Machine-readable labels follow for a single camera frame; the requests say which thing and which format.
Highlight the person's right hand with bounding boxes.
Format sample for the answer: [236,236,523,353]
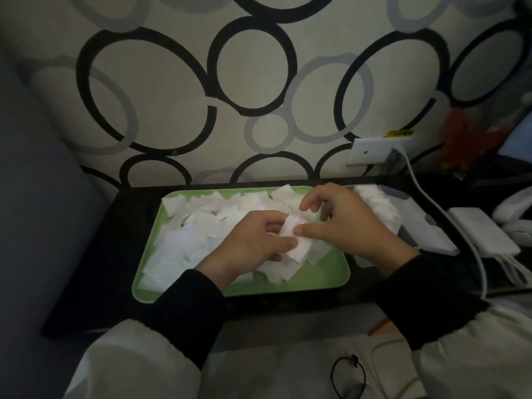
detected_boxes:
[294,182,421,279]

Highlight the person's left hand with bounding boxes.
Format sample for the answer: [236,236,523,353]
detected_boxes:
[194,209,299,292]

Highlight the clear plastic box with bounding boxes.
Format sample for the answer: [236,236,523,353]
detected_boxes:
[345,185,410,269]

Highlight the stack of cotton pads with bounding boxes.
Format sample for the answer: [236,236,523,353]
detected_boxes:
[277,214,316,264]

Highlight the green plastic tray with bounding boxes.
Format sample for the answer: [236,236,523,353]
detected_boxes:
[131,186,351,304]

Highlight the pile of white cotton pads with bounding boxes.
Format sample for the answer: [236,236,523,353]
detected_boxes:
[141,183,333,294]

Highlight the person's right forearm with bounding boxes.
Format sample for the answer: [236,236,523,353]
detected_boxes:
[376,252,532,399]

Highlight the person's left forearm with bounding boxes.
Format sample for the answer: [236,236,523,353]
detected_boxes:
[64,269,227,399]

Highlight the orange flat piece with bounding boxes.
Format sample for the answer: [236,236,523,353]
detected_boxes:
[367,318,393,336]

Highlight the white power bank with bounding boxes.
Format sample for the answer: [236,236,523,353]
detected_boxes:
[448,207,521,258]

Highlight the red decoration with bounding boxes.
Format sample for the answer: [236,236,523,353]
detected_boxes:
[440,108,510,169]

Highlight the white neck fan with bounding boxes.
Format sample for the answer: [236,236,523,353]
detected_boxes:
[492,186,532,248]

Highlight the blue curtain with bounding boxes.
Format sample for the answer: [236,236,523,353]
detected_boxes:
[497,120,532,162]

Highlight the grey upholstered sofa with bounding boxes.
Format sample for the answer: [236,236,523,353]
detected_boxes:
[0,58,109,399]

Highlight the white wall socket plate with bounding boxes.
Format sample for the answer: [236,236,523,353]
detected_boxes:
[346,137,416,167]

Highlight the thin white cable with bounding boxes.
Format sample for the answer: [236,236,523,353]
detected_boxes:
[371,337,424,399]

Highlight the white charger cable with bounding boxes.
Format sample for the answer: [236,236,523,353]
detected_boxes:
[390,145,488,300]

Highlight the black hair tie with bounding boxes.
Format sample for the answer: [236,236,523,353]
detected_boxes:
[330,354,367,399]

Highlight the white looped cable bundle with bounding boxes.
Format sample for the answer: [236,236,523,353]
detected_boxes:
[497,254,532,287]

